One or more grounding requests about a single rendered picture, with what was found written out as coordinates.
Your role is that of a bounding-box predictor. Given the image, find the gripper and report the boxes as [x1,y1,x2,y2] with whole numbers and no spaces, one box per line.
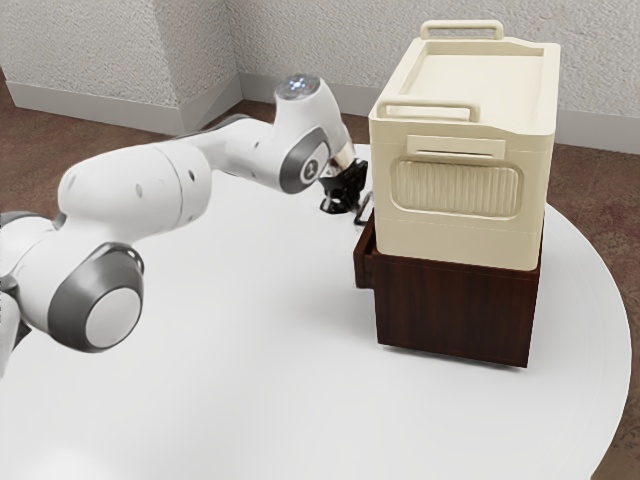
[318,158,370,216]

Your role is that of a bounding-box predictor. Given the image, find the dark brown cabinet drawer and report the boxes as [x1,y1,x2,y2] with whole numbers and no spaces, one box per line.
[351,191,377,292]

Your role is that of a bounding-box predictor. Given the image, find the cream box with lid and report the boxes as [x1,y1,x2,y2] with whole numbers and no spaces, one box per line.
[367,18,562,272]

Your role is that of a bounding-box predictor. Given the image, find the dark brown wooden cabinet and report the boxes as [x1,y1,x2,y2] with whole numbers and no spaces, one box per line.
[372,215,544,372]

